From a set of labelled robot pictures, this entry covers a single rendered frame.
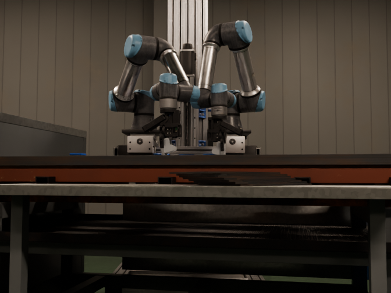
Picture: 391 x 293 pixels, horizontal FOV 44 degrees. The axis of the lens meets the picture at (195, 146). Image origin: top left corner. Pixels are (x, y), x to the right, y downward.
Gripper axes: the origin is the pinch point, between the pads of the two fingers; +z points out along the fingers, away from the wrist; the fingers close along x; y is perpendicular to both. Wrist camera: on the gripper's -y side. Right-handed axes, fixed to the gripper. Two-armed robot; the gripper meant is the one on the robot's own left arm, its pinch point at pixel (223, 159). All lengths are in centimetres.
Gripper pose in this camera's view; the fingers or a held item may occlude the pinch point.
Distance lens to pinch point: 224.3
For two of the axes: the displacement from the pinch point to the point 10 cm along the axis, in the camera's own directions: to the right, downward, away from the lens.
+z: 0.0, 10.0, -0.6
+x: -2.0, -0.6, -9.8
